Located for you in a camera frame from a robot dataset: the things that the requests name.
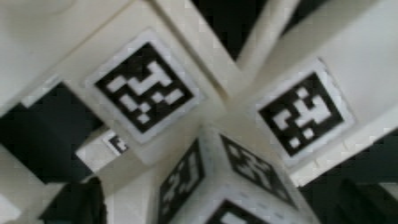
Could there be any white chair leg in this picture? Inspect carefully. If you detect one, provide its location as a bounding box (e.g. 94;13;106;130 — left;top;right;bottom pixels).
74;128;128;172

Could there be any white tagged cube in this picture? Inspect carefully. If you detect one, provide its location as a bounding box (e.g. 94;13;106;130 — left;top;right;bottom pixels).
154;126;320;224

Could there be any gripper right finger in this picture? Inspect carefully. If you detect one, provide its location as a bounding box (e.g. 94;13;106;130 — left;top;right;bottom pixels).
336;179;398;224

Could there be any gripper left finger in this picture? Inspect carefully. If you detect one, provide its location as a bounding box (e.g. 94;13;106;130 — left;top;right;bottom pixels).
39;177;106;224

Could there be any white chair back frame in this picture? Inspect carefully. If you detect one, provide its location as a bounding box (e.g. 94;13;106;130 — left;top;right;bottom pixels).
0;0;398;224

